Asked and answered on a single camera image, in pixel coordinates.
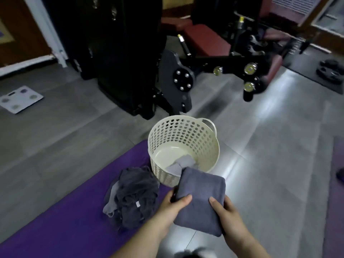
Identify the person's left hand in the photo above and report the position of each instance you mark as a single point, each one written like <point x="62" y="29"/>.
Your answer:
<point x="166" y="214"/>

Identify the purple yoga mat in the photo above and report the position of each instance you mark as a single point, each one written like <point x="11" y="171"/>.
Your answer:
<point x="67" y="220"/>
<point x="336" y="198"/>

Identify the whitish grey towel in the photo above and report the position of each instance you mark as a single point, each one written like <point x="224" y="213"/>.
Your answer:
<point x="110" y="201"/>

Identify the white bathroom scale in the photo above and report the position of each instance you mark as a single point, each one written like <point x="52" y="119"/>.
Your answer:
<point x="20" y="99"/>

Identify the stack of black weight plates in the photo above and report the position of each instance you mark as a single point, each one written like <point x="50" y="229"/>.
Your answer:
<point x="332" y="71"/>

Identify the beige wall board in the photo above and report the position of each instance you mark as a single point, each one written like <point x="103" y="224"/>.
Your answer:
<point x="5" y="33"/>

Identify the light grey tagged towel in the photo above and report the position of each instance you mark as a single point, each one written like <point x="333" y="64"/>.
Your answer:
<point x="186" y="161"/>

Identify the person's left forearm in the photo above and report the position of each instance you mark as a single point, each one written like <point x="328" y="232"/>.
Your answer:
<point x="139" y="244"/>

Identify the dark red machine pad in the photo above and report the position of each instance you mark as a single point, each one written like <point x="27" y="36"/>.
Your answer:
<point x="207" y="40"/>

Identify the person's white shoe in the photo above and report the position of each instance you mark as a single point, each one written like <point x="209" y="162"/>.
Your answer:
<point x="199" y="252"/>

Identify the red padded gym machine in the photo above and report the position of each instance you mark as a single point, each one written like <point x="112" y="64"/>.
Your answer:
<point x="236" y="61"/>

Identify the white perforated laundry basket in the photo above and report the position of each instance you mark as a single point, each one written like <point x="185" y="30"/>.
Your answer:
<point x="185" y="134"/>

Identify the white vertical frame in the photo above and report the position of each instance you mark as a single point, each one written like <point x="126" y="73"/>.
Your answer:
<point x="47" y="29"/>

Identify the black floor mat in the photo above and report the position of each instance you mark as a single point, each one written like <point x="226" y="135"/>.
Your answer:
<point x="303" y="65"/>

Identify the dark grey tagged towel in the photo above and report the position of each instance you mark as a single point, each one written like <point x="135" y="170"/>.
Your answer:
<point x="201" y="201"/>

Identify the person's right hand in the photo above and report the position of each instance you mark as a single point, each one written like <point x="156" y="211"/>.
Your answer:
<point x="233" y="223"/>

